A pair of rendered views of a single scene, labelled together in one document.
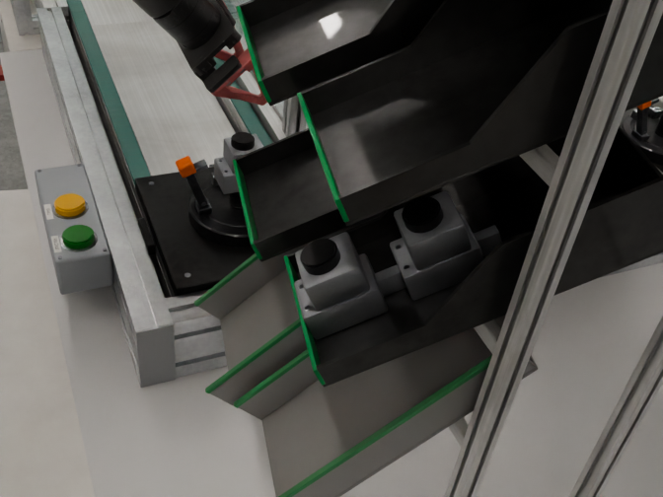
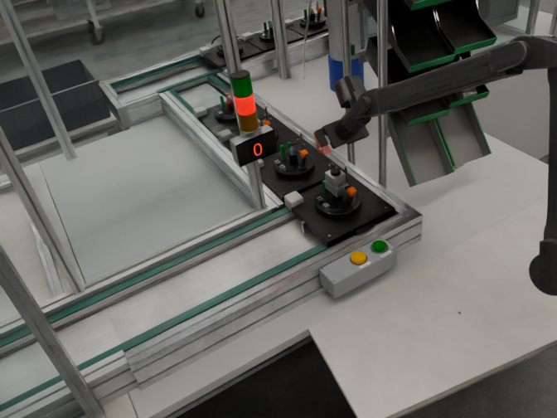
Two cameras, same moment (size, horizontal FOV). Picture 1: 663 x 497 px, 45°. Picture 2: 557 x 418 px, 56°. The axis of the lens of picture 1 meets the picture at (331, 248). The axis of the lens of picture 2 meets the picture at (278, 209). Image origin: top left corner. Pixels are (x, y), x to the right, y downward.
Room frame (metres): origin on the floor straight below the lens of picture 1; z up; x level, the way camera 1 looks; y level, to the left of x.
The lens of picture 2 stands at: (0.98, 1.37, 1.97)
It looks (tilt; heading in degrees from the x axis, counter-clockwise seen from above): 38 degrees down; 273
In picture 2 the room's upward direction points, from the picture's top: 9 degrees counter-clockwise
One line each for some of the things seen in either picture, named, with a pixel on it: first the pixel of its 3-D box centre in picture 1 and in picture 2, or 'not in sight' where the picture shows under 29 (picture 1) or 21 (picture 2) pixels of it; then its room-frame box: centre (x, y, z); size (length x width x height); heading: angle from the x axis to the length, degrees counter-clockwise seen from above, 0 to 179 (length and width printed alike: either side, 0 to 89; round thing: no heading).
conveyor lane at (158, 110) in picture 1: (199, 133); (250, 256); (1.15, 0.25, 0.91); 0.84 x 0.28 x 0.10; 27
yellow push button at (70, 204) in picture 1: (70, 207); (358, 258); (0.85, 0.36, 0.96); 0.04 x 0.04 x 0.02
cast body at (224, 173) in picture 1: (249, 159); (334, 178); (0.88, 0.12, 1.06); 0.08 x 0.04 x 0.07; 117
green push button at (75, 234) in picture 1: (78, 239); (379, 247); (0.79, 0.33, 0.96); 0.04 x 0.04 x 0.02
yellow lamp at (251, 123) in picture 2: not in sight; (248, 119); (1.09, 0.11, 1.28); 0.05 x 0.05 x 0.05
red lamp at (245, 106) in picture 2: not in sight; (244, 102); (1.09, 0.11, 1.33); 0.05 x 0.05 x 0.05
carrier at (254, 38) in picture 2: not in sight; (271, 29); (1.02, -1.30, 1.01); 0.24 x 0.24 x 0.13; 27
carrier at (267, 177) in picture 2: not in sight; (293, 156); (0.99, -0.10, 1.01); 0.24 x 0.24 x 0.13; 27
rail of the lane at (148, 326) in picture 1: (95, 153); (288, 288); (1.05, 0.39, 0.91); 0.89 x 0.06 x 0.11; 27
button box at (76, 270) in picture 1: (72, 225); (358, 266); (0.85, 0.36, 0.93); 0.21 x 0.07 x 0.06; 27
